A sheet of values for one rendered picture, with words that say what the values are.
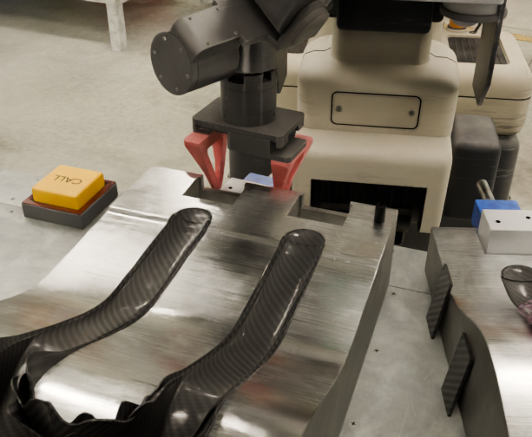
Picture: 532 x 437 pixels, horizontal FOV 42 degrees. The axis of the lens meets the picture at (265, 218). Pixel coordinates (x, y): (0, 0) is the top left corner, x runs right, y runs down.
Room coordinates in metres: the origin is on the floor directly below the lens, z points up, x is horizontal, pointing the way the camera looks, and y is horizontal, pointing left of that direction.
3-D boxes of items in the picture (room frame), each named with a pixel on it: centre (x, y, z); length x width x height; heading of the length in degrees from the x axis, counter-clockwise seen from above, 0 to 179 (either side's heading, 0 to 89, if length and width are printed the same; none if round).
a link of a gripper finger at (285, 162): (0.64, -0.01, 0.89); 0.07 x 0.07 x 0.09; 65
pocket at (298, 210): (0.55, -0.05, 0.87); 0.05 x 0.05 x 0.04; 70
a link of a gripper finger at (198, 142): (0.66, 0.04, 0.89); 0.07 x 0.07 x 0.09; 65
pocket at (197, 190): (0.58, 0.05, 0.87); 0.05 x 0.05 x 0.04; 70
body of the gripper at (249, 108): (0.65, 0.02, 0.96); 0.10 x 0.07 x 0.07; 65
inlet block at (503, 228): (0.59, -0.24, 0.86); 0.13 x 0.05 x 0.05; 178
